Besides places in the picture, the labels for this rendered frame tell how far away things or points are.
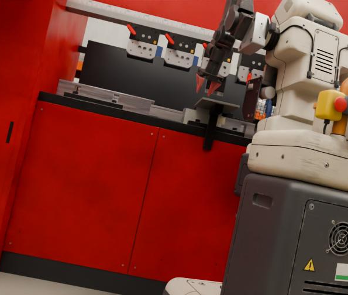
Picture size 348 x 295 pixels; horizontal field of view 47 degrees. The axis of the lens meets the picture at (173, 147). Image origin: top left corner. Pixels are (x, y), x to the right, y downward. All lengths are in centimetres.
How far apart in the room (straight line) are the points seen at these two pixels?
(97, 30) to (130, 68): 385
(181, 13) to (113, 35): 435
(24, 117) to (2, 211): 43
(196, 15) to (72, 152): 96
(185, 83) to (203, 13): 61
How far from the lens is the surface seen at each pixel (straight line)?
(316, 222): 102
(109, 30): 652
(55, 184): 200
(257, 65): 222
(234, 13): 157
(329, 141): 102
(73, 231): 201
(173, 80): 267
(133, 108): 209
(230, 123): 214
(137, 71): 267
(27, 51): 198
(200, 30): 220
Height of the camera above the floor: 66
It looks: 3 degrees up
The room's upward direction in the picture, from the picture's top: 12 degrees clockwise
